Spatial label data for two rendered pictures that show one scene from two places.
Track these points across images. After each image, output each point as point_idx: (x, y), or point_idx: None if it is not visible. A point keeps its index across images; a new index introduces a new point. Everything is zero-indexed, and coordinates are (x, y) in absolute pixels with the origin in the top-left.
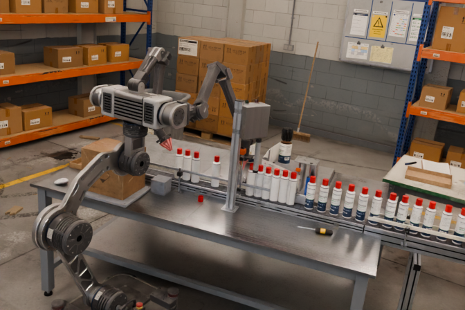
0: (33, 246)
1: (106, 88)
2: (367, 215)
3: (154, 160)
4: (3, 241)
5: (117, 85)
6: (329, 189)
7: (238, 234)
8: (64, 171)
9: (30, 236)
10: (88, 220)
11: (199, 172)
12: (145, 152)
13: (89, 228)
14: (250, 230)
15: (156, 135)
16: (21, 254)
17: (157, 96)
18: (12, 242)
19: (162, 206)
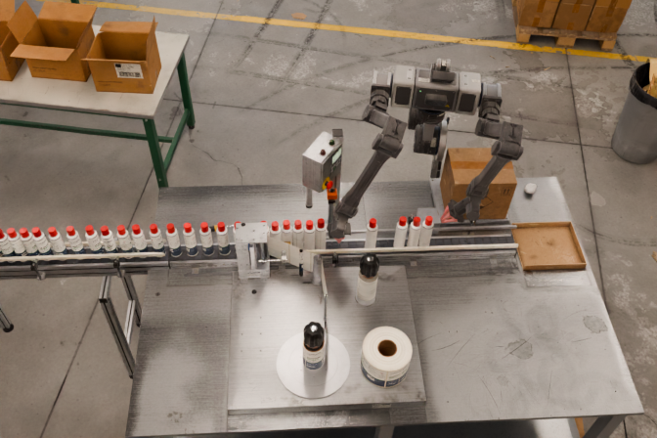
0: (615, 330)
1: (472, 72)
2: (166, 295)
3: (508, 304)
4: (654, 321)
5: (476, 86)
6: (227, 348)
7: (300, 190)
8: (560, 213)
9: (645, 347)
10: (633, 425)
11: (423, 299)
12: (416, 133)
13: (409, 116)
14: (291, 200)
15: (608, 414)
16: (608, 312)
17: (407, 74)
18: (644, 326)
19: (400, 199)
